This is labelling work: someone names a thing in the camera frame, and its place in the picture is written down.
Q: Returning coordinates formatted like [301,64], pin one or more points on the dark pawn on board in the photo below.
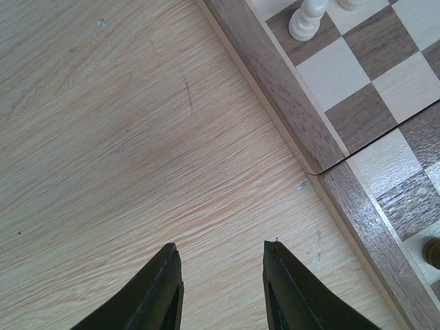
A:
[431,252]

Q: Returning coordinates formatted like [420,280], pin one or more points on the white chess pawn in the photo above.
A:
[305,21]

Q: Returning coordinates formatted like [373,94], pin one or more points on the white rook piece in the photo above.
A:
[351,5]

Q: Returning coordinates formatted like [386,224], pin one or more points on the wooden chessboard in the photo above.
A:
[358,104]

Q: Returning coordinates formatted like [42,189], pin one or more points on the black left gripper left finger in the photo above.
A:
[152,299]

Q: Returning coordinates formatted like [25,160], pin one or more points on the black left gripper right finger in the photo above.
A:
[296,299]

